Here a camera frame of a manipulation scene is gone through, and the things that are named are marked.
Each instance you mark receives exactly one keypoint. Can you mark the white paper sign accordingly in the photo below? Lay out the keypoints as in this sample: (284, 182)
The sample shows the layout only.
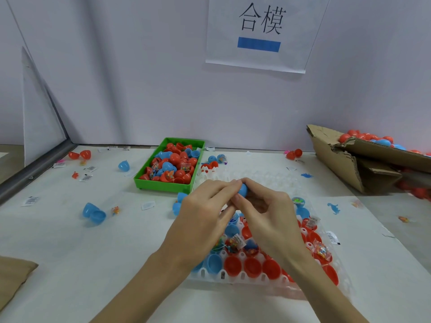
(266, 10)

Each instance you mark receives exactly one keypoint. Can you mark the grey metal rail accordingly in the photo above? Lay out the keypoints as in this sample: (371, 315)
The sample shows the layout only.
(33, 173)

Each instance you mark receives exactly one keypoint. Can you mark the green plastic tray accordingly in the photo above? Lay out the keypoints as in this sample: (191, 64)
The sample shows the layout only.
(137, 186)

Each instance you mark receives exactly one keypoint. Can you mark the single blue egg half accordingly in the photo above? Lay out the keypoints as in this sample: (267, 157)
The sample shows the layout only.
(124, 166)

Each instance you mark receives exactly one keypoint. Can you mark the person's right forearm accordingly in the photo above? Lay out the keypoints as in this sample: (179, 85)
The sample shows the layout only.
(320, 292)

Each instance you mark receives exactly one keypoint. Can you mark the person's left hand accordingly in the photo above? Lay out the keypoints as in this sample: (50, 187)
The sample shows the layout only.
(195, 228)

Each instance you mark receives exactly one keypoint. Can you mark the clear plastic egg tray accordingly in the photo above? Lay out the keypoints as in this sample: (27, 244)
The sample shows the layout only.
(337, 259)

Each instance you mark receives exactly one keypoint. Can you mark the small white packet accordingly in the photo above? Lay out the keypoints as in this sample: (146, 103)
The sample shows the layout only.
(29, 200)

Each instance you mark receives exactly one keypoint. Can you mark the small blue toy piece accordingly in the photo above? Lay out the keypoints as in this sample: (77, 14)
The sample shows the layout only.
(333, 208)

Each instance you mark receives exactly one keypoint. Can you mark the clear triangular panel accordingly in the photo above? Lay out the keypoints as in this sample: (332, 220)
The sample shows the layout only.
(40, 114)

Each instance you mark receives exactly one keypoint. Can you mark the person's right hand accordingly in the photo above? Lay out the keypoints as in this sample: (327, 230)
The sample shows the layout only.
(273, 225)

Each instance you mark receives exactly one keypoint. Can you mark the cardboard box of capsules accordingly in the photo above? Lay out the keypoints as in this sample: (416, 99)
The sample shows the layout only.
(333, 158)

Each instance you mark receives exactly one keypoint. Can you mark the small capsule cluster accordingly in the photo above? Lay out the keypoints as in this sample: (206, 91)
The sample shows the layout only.
(215, 160)

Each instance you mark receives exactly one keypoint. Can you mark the flat brown cardboard sheet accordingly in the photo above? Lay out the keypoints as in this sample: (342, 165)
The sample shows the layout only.
(13, 279)

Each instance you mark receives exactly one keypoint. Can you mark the pile of finished eggs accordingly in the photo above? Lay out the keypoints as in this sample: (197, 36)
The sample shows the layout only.
(377, 139)

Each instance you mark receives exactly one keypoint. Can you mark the small orange toy piece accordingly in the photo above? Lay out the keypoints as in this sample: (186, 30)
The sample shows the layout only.
(116, 210)

